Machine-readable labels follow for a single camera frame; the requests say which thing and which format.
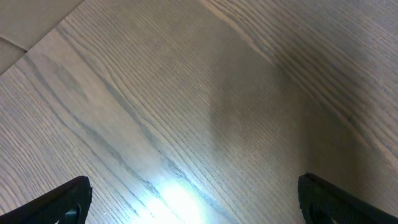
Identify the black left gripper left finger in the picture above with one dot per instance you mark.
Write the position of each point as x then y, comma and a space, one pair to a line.
68, 203

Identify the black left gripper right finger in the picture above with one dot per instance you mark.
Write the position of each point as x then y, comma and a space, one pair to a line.
323, 202

